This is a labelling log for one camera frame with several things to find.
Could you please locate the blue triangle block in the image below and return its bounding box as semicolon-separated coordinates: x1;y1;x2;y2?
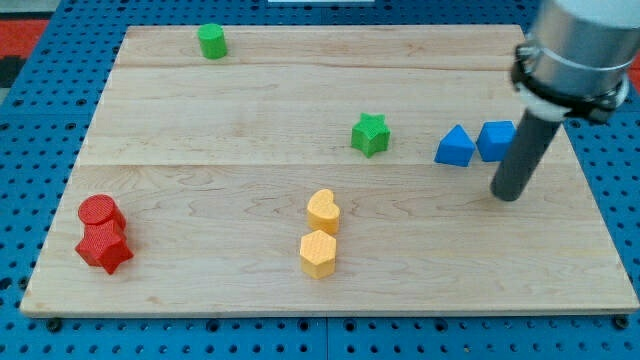
434;124;475;167

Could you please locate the wooden board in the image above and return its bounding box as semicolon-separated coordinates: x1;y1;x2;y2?
20;25;639;318

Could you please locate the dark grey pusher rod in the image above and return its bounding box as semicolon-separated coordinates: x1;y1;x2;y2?
490;110;561;202

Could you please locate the yellow hexagon block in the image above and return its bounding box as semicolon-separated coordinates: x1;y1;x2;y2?
299;230;337;279

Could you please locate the yellow heart block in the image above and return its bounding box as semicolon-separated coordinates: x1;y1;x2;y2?
306;189;341;235

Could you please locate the red star block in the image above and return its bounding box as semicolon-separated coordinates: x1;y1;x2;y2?
75;220;134;275

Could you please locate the green star block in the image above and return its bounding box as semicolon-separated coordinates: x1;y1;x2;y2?
351;113;391;158

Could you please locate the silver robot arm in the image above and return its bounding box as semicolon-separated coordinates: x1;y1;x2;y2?
490;0;639;201

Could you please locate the red cylinder block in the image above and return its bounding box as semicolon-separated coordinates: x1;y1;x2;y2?
78;194;126;229

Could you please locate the blue cube block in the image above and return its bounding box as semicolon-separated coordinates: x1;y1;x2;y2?
476;120;516;162

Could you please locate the green cylinder block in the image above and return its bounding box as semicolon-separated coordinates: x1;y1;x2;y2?
197;23;227;60

